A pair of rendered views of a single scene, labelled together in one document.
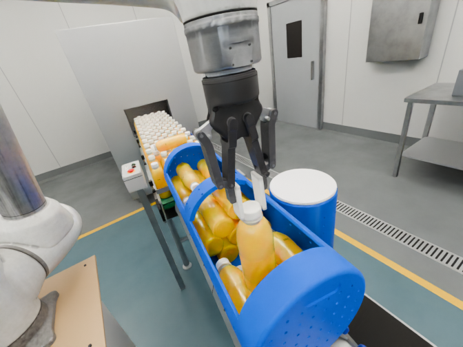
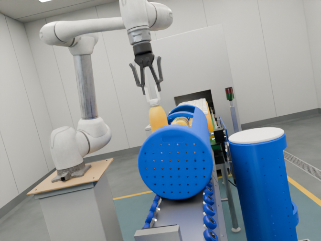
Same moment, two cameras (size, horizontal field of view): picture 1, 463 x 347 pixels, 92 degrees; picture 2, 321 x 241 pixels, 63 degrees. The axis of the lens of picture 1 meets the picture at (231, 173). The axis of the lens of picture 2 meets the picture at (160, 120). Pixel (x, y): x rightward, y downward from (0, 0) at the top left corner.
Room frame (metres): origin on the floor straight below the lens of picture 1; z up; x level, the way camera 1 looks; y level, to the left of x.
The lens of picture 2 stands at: (-0.61, -0.59, 1.39)
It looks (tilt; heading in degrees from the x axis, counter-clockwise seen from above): 7 degrees down; 31
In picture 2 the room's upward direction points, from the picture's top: 13 degrees counter-clockwise
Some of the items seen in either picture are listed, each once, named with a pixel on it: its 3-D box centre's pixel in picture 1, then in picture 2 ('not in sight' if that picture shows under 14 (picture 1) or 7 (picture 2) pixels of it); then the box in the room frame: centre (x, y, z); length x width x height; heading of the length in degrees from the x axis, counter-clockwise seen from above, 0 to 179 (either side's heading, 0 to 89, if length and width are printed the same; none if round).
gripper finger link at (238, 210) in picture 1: (236, 200); (147, 94); (0.31, 0.00, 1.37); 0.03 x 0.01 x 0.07; 20
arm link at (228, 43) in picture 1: (224, 47); (139, 37); (0.32, -0.02, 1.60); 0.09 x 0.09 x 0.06
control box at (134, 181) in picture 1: (134, 175); (154, 130); (1.18, 0.56, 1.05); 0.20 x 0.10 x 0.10; 20
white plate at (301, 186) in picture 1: (302, 184); (255, 135); (0.80, -0.29, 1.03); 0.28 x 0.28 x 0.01
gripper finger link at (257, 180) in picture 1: (258, 191); (157, 92); (0.33, -0.04, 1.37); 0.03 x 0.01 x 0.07; 20
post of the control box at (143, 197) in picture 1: (163, 243); not in sight; (1.18, 0.56, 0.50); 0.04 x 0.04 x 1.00; 20
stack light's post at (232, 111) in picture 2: not in sight; (243, 169); (1.57, 0.01, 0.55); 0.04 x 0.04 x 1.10; 20
